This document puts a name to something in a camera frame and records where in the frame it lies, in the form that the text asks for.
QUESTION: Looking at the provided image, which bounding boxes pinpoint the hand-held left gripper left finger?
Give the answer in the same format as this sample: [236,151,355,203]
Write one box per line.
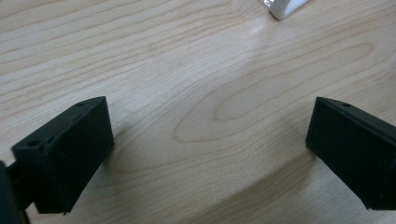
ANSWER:
[11,95,116,216]

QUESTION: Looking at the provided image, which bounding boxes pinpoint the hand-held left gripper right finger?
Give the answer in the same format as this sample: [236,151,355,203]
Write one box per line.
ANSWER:
[304,96,396,211]

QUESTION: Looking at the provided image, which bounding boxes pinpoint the white box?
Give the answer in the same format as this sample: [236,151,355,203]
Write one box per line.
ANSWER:
[259,0,310,21]

